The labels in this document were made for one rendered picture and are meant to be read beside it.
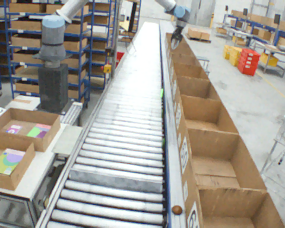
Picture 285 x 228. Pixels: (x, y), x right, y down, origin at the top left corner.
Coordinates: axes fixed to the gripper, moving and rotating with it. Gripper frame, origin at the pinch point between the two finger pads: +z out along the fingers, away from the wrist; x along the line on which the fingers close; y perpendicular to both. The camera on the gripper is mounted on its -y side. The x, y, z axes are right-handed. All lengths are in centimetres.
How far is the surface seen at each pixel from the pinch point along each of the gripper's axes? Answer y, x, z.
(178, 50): -90, 26, 18
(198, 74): -10.5, 34.0, 20.5
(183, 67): -12.1, 17.4, 18.0
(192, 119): 66, 13, 31
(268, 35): -688, 511, -43
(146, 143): 78, -14, 49
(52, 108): 50, -84, 55
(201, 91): 28.2, 27.6, 23.5
